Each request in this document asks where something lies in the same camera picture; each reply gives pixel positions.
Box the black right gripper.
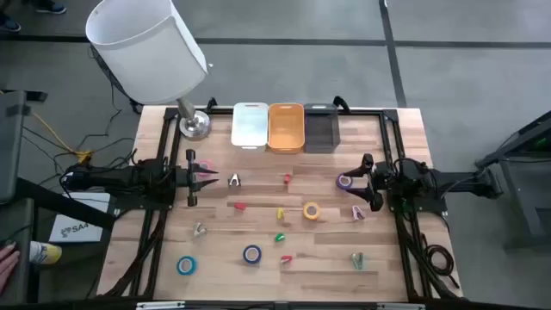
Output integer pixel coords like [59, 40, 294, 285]
[343, 153, 395, 212]

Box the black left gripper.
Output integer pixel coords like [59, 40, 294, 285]
[174, 149, 220, 207]

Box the purple tape roll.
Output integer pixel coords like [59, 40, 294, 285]
[335, 172, 354, 190]

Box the yellow tape roll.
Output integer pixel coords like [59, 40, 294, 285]
[302, 201, 321, 221]

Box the dark blue tape roll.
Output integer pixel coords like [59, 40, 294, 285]
[242, 244, 263, 265]

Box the light blue tape roll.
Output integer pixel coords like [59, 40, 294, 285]
[176, 255, 199, 276]

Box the silver candlestick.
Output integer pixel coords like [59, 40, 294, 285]
[176, 96, 212, 141]

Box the grey translucent plastic bin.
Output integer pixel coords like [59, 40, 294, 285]
[303, 102, 342, 155]

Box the white plastic bin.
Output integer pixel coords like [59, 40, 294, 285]
[230, 102, 270, 152]

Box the orange plastic bin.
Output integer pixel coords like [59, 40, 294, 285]
[267, 102, 306, 155]

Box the white cardboard box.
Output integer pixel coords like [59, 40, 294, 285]
[48, 192, 112, 244]

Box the black metal beam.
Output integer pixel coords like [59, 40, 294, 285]
[15, 177, 117, 230]

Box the grey metal cart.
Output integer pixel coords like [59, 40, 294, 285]
[474, 110, 551, 251]

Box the yellow white bottle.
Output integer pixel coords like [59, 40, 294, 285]
[28, 240, 63, 265]

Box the grey cabinet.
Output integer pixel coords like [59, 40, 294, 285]
[0, 90, 28, 203]

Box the person's hand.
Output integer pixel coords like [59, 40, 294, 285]
[0, 242, 21, 295]

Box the person's shoe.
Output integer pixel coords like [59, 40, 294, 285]
[35, 0, 68, 15]
[0, 14, 22, 34]

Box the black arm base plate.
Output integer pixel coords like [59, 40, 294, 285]
[387, 191, 449, 216]
[112, 189, 177, 212]

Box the black aluminium table frame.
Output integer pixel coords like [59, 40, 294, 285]
[97, 106, 464, 301]

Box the coiled black cable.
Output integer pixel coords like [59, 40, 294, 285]
[423, 243, 460, 289]

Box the yellow power cable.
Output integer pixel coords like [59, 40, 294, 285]
[32, 111, 93, 164]

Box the silver metal bracket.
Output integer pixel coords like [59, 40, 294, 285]
[136, 301, 186, 310]
[377, 303, 426, 310]

